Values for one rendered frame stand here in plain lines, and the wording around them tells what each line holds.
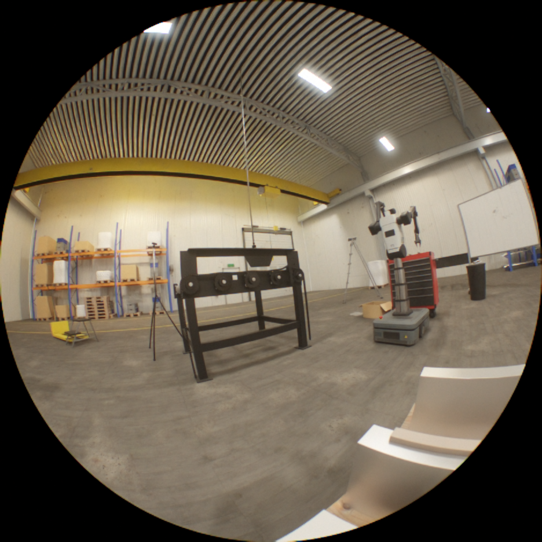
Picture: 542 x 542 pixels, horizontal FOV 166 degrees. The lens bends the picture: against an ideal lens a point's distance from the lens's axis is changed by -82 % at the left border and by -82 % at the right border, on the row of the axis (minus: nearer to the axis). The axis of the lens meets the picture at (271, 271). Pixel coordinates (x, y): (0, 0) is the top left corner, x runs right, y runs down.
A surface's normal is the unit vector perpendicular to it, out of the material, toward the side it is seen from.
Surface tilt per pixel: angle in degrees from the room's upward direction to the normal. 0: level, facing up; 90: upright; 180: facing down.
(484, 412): 90
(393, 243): 90
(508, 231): 90
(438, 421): 90
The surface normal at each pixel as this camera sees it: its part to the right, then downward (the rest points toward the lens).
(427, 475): -0.83, 0.05
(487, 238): -0.98, 0.10
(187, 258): 0.55, -0.13
